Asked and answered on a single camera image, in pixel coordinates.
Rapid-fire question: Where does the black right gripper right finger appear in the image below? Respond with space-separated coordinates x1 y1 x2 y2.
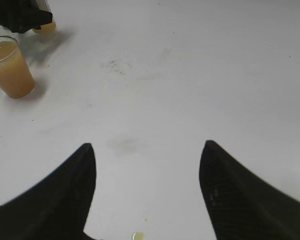
198 140 300 240

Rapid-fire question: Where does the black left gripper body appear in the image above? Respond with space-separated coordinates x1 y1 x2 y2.
0 0 53 34

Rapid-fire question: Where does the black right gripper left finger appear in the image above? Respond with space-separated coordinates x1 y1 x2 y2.
0 143 97 240

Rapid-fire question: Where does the NFC orange juice bottle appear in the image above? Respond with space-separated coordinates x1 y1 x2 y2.
31 0 57 35

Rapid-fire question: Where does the transparent plastic cup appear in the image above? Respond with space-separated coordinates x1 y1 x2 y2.
0 35 35 99

